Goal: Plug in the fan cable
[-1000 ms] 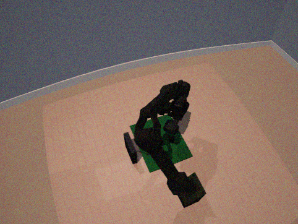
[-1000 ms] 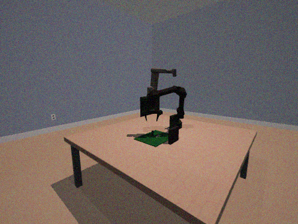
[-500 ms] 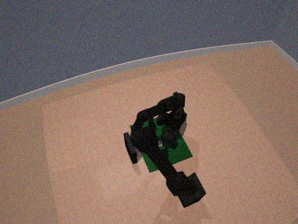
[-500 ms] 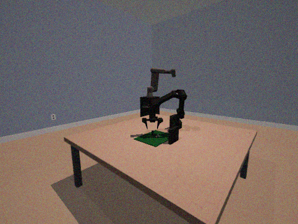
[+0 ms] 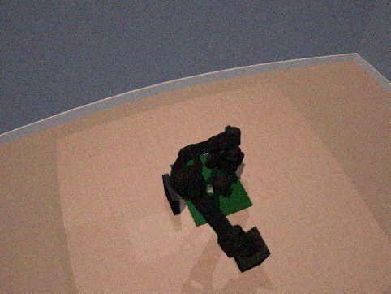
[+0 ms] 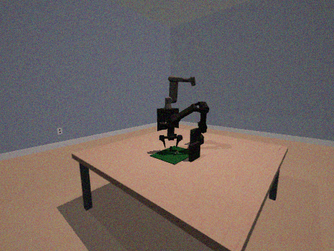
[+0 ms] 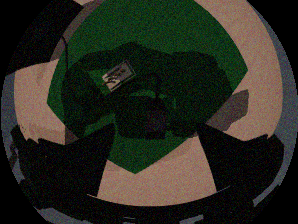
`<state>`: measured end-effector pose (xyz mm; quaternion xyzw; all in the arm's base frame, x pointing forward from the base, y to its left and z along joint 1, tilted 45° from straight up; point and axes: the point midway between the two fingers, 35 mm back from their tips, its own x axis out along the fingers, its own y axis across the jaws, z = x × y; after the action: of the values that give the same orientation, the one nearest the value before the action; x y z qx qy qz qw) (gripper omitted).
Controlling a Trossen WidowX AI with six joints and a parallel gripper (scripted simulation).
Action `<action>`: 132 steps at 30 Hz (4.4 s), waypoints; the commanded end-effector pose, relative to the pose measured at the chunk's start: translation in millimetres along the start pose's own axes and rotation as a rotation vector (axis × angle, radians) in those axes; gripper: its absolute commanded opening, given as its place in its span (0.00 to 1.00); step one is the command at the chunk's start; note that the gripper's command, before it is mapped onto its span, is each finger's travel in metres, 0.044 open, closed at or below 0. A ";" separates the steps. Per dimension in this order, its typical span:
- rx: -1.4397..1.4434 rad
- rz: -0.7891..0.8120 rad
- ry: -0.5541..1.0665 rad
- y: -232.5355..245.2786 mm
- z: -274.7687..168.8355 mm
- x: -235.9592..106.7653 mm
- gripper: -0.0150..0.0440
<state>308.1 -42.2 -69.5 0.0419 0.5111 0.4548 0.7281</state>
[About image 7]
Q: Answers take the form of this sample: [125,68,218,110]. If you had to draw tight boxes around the green circuit board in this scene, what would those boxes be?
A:
[47,0,247,175]

